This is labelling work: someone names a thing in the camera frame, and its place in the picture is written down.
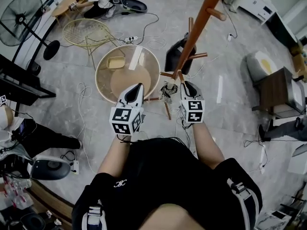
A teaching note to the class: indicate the person's black t-shirt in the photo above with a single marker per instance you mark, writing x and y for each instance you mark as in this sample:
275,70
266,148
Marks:
168,176

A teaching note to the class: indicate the white cabinet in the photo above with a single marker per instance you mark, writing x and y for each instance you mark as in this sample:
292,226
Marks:
256,3

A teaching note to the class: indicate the person's left forearm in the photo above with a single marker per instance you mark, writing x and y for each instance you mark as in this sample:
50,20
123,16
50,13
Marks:
112,157

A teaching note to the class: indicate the black oval shell device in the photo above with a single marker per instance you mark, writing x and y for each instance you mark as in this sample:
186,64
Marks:
134,5

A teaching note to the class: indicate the white black oval device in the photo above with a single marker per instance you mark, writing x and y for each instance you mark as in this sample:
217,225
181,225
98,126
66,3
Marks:
50,168

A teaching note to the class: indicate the orange wooden coat rack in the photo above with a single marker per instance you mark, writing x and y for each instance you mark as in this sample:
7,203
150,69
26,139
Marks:
195,35

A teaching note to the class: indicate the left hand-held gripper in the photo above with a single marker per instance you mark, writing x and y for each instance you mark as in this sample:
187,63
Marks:
124,121

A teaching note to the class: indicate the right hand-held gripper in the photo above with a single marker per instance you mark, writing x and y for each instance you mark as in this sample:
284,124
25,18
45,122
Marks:
193,110

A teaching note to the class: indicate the white power strip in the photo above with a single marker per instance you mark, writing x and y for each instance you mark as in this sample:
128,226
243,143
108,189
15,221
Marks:
263,159
75,167
131,39

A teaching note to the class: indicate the black metal stand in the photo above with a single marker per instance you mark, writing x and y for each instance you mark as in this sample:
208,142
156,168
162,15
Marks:
19,83

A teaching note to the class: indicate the grey pouf with yellow cushion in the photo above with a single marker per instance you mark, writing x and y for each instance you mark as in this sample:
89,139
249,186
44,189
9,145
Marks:
260,63

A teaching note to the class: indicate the yellow rectangular tray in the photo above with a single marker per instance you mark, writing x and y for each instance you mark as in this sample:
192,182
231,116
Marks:
115,63

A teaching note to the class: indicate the light wooden low table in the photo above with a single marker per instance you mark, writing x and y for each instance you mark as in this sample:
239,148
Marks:
69,1

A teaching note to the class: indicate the white plug adapter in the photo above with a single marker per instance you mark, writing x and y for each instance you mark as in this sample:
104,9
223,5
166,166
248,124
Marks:
229,37

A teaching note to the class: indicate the person's right forearm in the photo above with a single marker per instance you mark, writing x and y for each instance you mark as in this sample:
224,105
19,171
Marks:
206,145

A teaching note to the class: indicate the black standing fan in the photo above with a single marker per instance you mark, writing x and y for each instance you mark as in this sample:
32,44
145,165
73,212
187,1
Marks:
20,15

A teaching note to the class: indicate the round glass gold-rimmed table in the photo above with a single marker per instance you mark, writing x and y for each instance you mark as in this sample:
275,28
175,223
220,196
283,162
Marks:
120,63

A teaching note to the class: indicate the dark wooden side table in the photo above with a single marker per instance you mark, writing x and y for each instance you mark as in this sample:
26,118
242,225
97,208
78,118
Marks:
275,90

